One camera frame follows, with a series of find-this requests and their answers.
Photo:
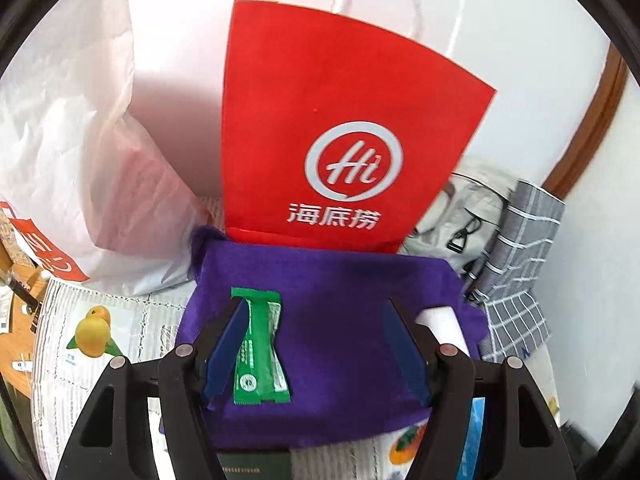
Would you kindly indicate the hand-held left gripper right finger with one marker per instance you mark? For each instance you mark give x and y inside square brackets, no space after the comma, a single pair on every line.
[405,355]

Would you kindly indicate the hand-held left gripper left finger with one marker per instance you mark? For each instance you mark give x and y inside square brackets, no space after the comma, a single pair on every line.
[225,355]

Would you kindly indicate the green sachet packet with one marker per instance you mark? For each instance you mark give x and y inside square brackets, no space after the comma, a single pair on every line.
[260,355]

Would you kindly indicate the white sponge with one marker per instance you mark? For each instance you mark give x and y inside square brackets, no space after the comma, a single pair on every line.
[442,322]

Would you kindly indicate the purple fleece cloth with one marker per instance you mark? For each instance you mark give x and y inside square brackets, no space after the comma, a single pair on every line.
[330,310]

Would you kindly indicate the blue tissue pack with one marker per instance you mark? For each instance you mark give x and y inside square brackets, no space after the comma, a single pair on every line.
[474,440]

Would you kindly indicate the dark green box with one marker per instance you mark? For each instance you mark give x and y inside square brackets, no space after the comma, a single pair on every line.
[255,467]

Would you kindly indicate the grey checked cushion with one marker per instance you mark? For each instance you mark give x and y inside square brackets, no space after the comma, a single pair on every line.
[525,260]

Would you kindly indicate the grey fabric bag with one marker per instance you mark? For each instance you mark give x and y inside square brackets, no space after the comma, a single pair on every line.
[470,200]

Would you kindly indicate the white plastic bag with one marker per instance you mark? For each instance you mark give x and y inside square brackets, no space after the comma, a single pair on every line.
[65,160]

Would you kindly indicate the red paper bag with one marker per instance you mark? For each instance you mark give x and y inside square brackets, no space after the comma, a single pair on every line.
[325,110]

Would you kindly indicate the brown door frame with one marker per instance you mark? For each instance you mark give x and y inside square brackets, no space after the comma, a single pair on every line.
[590,125]

